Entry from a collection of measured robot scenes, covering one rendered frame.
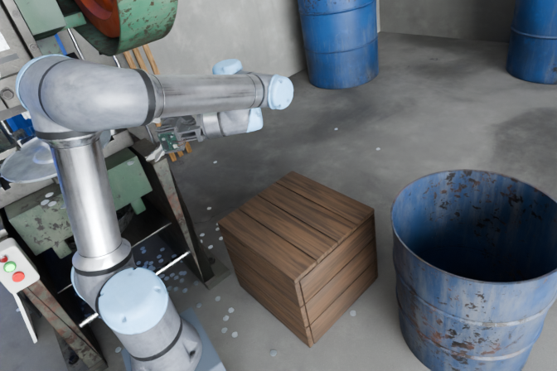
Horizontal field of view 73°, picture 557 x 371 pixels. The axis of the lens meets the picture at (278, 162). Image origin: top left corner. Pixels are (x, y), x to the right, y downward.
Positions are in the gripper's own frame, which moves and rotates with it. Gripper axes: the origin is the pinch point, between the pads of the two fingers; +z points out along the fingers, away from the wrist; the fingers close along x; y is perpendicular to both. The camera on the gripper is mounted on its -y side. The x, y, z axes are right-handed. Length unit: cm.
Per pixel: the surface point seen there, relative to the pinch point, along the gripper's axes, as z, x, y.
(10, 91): 33.4, -15.9, -9.8
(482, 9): -214, 53, -233
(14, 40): 29.7, -27.4, -17.4
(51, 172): 18.9, 0.2, 12.1
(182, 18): 20, 4, -182
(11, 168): 32.7, -0.3, 6.7
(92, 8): 20, -28, -51
